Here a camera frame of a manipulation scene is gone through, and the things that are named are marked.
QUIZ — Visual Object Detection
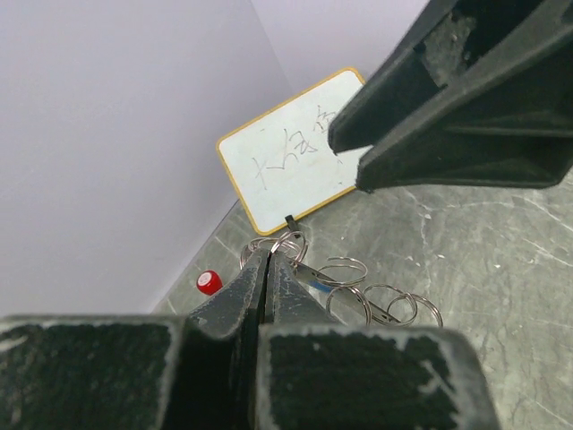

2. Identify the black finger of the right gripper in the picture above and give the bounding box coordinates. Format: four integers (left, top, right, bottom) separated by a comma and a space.
356, 78, 572, 193
327, 0, 573, 157

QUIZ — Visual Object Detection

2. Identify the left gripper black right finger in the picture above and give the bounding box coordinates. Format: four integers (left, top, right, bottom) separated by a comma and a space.
257, 254, 500, 429

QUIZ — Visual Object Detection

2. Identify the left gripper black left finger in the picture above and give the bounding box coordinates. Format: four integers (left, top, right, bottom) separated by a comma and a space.
1, 251, 269, 429

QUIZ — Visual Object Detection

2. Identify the blue tagged key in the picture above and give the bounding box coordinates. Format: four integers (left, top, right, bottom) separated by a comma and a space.
309, 281, 332, 293

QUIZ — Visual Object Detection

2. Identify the yellow framed whiteboard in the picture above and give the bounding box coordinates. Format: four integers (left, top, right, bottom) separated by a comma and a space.
217, 67, 366, 236

